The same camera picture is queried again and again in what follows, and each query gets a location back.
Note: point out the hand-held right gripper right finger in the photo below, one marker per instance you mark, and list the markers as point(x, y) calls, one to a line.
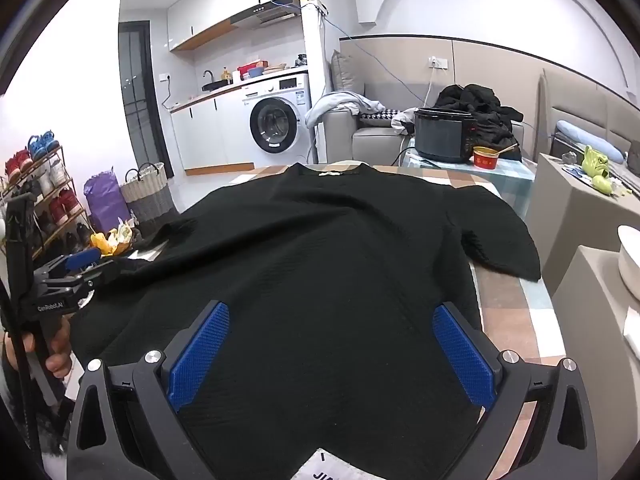
point(462, 355)

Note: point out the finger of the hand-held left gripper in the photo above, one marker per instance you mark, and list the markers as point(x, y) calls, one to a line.
point(82, 259)
point(105, 270)

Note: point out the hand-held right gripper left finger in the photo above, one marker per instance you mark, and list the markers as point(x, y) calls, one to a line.
point(200, 350)

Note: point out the black knit sweater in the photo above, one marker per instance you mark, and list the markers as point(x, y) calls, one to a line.
point(320, 270)

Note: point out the pile of black clothes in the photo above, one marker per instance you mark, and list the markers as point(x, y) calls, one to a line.
point(480, 105)

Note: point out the person's left hand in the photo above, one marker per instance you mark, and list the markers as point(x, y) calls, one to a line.
point(57, 347)

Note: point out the yellow plush toy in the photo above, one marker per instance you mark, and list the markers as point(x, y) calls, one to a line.
point(112, 242)

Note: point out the purple bag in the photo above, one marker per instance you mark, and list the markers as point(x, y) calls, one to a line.
point(102, 200)

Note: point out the checkered tablecloth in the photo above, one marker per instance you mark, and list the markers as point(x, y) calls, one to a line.
point(520, 320)

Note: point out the woven basket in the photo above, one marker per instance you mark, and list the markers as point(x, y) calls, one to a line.
point(145, 195)

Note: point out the shoe rack with shoes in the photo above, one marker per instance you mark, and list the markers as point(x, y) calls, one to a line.
point(17, 160)

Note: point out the beige side table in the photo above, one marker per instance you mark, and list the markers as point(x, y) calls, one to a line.
point(585, 335)

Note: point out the dark glass door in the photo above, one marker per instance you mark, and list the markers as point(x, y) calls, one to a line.
point(142, 110)

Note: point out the white paper label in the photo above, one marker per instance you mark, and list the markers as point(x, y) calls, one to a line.
point(330, 467)

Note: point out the white lower kitchen cabinets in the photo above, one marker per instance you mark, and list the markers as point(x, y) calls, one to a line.
point(210, 130)

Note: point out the beige coffee table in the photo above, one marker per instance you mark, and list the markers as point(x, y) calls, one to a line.
point(565, 210)

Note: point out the small table with teal cloth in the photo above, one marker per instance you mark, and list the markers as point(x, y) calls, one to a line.
point(510, 180)

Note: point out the white bowl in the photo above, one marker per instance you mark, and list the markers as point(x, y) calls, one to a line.
point(631, 265)

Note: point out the red instant noodle bowl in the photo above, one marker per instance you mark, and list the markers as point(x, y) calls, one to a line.
point(485, 160)

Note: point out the gold spoon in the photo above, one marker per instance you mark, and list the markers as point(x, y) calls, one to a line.
point(507, 149)

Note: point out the small green toy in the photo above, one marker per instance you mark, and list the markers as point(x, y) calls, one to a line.
point(602, 185)

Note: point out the black faucet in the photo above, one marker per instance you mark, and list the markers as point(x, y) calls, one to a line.
point(209, 75)

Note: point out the black rice cooker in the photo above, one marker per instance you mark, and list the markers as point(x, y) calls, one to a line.
point(440, 135)

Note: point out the yellow bottle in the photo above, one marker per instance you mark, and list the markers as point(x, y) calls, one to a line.
point(226, 76)

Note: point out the grey sofa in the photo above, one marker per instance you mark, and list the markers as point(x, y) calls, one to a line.
point(375, 140)

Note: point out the light grey garment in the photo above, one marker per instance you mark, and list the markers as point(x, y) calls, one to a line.
point(405, 120)

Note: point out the red container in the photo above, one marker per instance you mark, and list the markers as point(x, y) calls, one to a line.
point(245, 71)

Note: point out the white washing machine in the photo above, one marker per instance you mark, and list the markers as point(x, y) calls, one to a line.
point(272, 90)

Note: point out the blue bowl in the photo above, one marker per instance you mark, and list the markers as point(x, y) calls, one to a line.
point(256, 72)

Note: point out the light blue pillow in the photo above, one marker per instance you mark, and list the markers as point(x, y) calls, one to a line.
point(585, 137)

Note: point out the houndstooth cushion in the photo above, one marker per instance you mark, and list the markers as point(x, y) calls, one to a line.
point(380, 116)

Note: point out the beige sofa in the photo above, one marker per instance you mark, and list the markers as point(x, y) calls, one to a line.
point(575, 100)

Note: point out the grey blanket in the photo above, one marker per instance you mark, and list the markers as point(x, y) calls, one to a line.
point(340, 102)

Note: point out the white upper cabinets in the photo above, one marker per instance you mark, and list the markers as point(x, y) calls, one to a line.
point(210, 5)

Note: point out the range hood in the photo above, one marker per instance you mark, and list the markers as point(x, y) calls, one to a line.
point(265, 12)

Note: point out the grey cushion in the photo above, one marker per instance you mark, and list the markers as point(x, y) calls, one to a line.
point(342, 72)

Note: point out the white router box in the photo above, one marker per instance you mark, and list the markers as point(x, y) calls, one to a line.
point(315, 4)

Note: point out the white wall socket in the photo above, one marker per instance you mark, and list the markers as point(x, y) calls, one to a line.
point(438, 62)

